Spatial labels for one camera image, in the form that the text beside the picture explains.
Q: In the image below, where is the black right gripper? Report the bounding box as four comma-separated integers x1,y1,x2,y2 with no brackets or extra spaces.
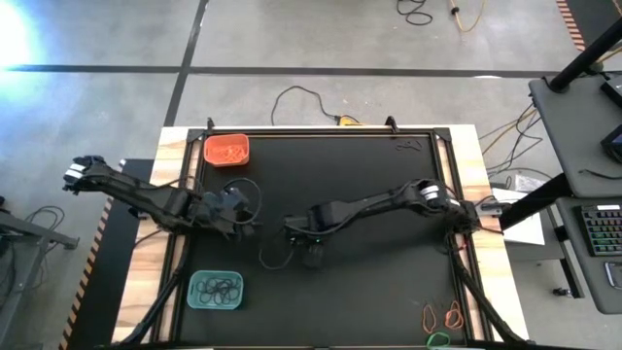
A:
283,203,337,270

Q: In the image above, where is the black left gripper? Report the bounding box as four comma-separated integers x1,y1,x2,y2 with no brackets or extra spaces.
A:
201,187,257,240

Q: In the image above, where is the teal plastic basket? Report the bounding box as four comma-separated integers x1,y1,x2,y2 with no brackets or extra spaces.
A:
187,269,245,311

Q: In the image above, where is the green rubber band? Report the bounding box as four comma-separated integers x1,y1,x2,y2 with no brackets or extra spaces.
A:
426,331,452,348

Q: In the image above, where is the small orange rubber band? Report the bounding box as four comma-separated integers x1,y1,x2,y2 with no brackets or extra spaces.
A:
443,299,466,332

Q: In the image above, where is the black table mat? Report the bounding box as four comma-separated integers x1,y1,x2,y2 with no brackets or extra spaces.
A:
177,133,470,347

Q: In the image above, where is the orange plastic basket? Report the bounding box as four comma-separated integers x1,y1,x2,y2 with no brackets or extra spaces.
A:
202,133,251,168

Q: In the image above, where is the black floor mat striped edge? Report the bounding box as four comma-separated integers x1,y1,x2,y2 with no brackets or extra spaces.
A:
57,157,156,350
555,0,622,53

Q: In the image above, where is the white paper sheet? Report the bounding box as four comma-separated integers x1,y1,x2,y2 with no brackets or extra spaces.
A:
489,187,546,247

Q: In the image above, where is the grey metal stand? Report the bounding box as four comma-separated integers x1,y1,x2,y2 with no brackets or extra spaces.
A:
0,193,80,322

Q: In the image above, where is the black desk brace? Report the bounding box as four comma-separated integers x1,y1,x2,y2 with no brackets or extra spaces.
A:
498,173,573,232

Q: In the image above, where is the black desk leg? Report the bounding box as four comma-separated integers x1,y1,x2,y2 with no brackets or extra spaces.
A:
558,227,584,298

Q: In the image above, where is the grey keyboard desk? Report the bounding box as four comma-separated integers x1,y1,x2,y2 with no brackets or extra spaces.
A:
555,196,622,315

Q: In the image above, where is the backlit keyboard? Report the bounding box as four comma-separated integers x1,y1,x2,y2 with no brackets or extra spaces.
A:
579,203,622,258

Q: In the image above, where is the dark handheld device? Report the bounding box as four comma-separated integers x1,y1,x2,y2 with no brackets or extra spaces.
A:
605,261,622,292

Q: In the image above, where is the dark tablet screen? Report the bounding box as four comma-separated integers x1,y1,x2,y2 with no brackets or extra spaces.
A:
600,123,622,164

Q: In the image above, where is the black pole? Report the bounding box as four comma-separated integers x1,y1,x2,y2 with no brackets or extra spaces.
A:
547,17,622,94

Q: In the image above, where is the black desk device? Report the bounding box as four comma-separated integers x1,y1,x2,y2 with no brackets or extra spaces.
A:
599,77,622,111

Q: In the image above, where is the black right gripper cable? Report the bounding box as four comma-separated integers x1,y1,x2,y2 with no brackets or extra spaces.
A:
258,236,298,272

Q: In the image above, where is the black aluminium table frame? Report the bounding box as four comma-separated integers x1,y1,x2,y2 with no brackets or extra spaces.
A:
111,125,529,350

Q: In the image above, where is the grey floor cable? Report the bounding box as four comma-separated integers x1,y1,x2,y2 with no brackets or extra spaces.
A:
23,205,67,234

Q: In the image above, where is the thin yellow cable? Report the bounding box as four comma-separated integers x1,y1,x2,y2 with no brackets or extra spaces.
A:
480,104,538,157

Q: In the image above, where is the thin black cable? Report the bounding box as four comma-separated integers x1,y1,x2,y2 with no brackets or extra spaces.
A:
485,111,553,179

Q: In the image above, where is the black coiled floor cable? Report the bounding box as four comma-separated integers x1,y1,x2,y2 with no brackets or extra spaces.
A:
395,0,434,27

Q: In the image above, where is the yellow floor cable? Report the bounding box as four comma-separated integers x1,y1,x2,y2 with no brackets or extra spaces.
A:
447,0,486,33

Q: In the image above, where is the black cable on desk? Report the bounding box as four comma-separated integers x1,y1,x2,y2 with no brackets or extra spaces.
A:
577,168,622,180

